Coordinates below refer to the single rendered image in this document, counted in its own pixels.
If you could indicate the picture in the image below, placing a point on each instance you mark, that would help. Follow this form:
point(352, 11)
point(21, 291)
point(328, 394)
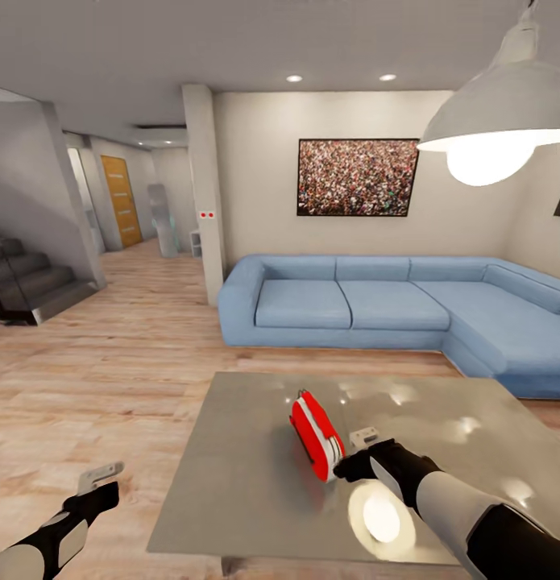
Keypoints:
point(356, 177)

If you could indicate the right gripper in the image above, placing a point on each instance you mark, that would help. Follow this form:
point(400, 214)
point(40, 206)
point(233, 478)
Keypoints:
point(352, 468)

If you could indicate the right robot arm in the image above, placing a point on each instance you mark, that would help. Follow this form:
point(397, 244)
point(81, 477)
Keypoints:
point(492, 538)

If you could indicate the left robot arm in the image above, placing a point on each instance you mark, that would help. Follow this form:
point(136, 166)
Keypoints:
point(43, 554)

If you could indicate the radio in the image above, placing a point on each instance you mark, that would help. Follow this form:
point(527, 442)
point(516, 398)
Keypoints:
point(320, 441)

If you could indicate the room light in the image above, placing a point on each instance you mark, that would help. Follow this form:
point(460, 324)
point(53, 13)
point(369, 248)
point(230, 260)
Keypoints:
point(516, 94)

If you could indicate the coffee table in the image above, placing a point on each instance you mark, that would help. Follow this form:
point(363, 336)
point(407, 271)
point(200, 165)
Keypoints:
point(244, 486)

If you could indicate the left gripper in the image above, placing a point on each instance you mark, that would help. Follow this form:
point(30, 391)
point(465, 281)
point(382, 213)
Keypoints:
point(104, 498)

